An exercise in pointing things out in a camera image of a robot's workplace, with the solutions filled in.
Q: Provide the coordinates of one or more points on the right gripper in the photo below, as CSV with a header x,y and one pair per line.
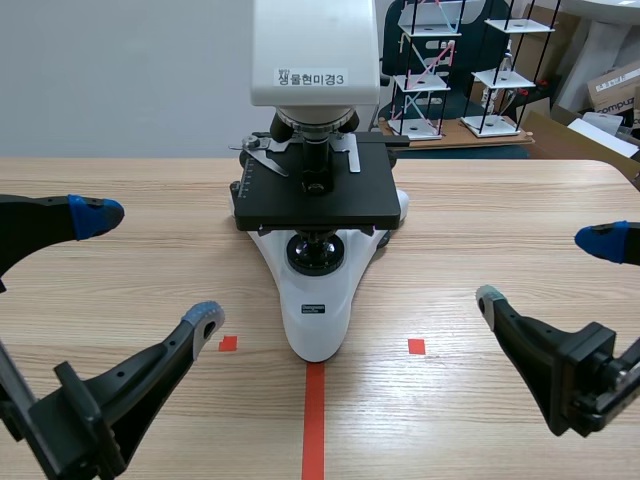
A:
x,y
617,390

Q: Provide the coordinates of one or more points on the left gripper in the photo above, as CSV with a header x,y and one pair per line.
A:
x,y
15,400

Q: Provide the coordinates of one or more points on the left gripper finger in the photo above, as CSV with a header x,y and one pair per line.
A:
x,y
45,220

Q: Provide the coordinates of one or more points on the brown cardboard box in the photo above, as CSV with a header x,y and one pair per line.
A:
x,y
575,137

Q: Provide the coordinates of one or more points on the white and black microscope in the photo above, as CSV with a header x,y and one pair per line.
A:
x,y
314,305

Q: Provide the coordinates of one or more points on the flat wooden board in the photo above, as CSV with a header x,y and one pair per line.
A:
x,y
465,139

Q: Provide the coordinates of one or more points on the printed cardboard box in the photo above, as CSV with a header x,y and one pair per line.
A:
x,y
617,92

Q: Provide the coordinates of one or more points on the white tiered tower black rods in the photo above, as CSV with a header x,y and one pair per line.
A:
x,y
495,80

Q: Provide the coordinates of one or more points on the white wash basin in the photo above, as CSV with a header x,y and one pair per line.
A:
x,y
600,35

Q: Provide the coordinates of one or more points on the white tiered tower with straws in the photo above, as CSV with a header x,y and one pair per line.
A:
x,y
425,75

